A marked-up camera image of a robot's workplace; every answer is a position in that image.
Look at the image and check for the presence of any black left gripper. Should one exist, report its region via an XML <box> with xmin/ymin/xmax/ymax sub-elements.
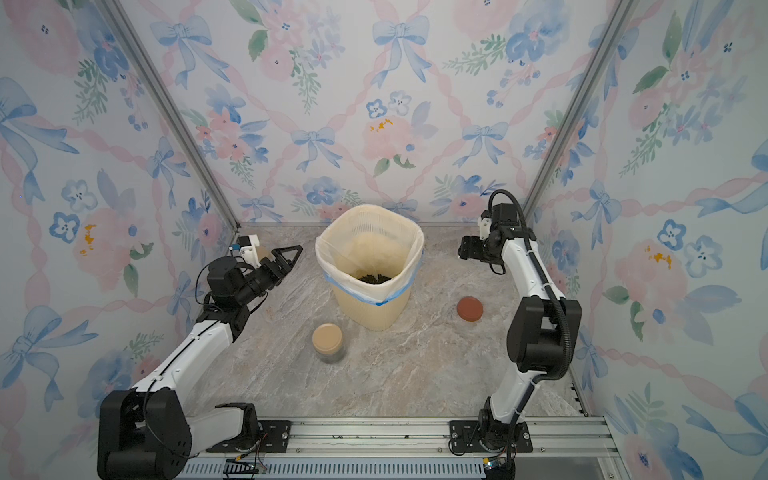
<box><xmin>239</xmin><ymin>246</ymin><xmax>302</xmax><ymax>307</ymax></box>

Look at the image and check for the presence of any red jar lid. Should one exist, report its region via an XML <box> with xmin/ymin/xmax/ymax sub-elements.
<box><xmin>456</xmin><ymin>296</ymin><xmax>484</xmax><ymax>322</ymax></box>

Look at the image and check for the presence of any glass jar tan lid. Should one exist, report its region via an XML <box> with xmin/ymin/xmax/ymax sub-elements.
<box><xmin>311</xmin><ymin>323</ymin><xmax>345</xmax><ymax>363</ymax></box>

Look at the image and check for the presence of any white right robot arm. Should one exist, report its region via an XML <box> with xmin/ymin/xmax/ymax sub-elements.
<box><xmin>458</xmin><ymin>203</ymin><xmax>582</xmax><ymax>454</ymax></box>

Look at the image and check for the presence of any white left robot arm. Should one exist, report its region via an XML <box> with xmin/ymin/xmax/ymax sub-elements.
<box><xmin>97</xmin><ymin>245</ymin><xmax>303</xmax><ymax>479</ymax></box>

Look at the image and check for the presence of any glass jar light wood lid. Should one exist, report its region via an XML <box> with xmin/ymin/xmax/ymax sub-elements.
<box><xmin>256</xmin><ymin>245</ymin><xmax>273</xmax><ymax>264</ymax></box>

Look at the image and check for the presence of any translucent bin liner blue band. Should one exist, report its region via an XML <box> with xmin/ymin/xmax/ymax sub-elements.
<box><xmin>315</xmin><ymin>204</ymin><xmax>425</xmax><ymax>306</ymax></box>

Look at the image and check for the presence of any cream ribbed trash bin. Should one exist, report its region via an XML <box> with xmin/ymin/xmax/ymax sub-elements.
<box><xmin>332</xmin><ymin>286</ymin><xmax>412</xmax><ymax>331</ymax></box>

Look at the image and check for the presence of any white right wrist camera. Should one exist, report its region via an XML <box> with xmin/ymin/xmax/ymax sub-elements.
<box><xmin>477</xmin><ymin>217</ymin><xmax>492</xmax><ymax>241</ymax></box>

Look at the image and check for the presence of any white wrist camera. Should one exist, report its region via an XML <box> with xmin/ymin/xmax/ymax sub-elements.
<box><xmin>477</xmin><ymin>217</ymin><xmax>492</xmax><ymax>241</ymax></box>
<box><xmin>232</xmin><ymin>234</ymin><xmax>261</xmax><ymax>268</ymax></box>

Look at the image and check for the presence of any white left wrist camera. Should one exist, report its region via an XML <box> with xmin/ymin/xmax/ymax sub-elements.
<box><xmin>232</xmin><ymin>234</ymin><xmax>261</xmax><ymax>268</ymax></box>

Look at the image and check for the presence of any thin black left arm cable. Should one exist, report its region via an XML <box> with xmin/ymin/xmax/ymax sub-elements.
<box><xmin>193</xmin><ymin>260</ymin><xmax>241</xmax><ymax>313</ymax></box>

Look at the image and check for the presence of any aluminium mounting rail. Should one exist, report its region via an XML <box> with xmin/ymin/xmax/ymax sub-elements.
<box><xmin>113</xmin><ymin>416</ymin><xmax>631</xmax><ymax>480</ymax></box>

